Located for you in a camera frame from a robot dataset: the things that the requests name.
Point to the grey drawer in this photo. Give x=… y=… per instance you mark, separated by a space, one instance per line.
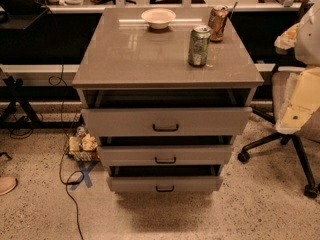
x=166 y=122
x=165 y=179
x=165 y=155

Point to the white bowl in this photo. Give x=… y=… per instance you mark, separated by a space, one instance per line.
x=158 y=18

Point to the grey bottom drawer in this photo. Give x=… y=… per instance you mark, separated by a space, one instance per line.
x=165 y=179

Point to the orange soda can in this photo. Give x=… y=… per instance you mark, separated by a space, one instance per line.
x=217 y=22

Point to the grey top drawer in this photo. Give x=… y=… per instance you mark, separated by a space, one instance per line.
x=166 y=122

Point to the black desk frame leg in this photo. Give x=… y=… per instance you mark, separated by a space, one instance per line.
x=30 y=119

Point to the black desk chair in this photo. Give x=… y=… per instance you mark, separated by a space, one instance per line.
x=21 y=14

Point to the pink shoe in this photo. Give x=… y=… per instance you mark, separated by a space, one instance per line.
x=7 y=184

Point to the green soda can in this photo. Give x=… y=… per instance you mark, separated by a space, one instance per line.
x=199 y=45

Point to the blue tape cross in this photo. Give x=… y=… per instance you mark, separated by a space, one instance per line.
x=85 y=169

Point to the colourful crumpled snack bags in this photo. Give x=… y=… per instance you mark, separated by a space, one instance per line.
x=82 y=146

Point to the grey middle drawer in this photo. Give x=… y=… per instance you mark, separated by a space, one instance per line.
x=165 y=155

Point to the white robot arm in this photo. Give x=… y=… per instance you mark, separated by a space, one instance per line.
x=302 y=92

